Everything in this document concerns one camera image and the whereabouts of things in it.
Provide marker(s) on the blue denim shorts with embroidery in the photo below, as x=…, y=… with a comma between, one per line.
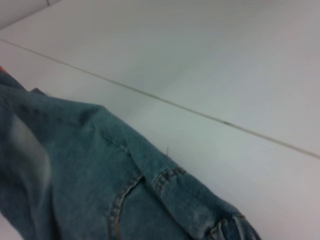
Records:
x=75, y=175

